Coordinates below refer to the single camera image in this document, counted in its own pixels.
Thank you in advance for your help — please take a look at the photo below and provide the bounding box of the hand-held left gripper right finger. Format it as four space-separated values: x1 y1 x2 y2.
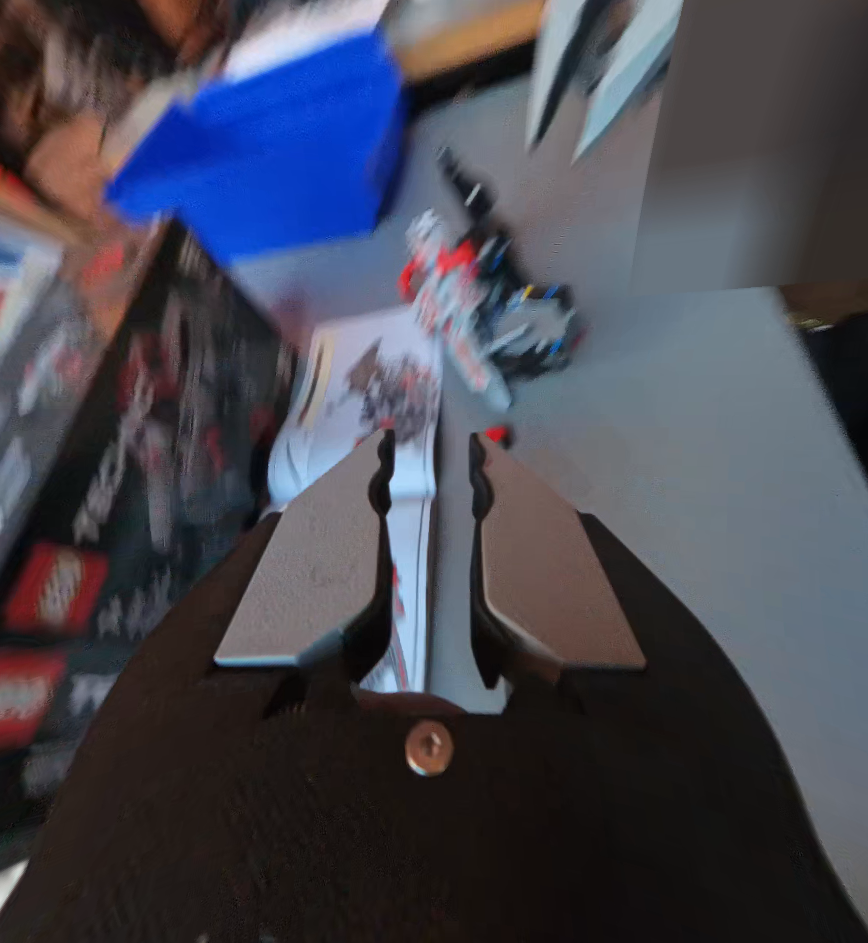
469 433 648 690

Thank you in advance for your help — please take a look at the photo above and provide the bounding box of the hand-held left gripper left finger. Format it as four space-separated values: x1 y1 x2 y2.
213 429 398 682

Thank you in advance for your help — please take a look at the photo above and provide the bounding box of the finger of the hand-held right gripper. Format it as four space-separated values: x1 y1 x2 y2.
572 0 685 165
526 0 632 153

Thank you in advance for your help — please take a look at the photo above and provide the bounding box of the black grey lego truck model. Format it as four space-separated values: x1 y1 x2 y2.
397 147 589 414

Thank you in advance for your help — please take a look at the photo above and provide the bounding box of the black toy set box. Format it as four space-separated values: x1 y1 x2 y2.
0 221 302 878

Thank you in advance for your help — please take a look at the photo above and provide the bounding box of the wooden edged table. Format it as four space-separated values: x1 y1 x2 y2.
397 0 545 82

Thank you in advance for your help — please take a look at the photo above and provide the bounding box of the open instruction booklet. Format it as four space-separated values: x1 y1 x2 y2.
268 309 446 693

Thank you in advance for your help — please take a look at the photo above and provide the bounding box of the blue plastic bin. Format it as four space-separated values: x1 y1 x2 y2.
106 26 413 262

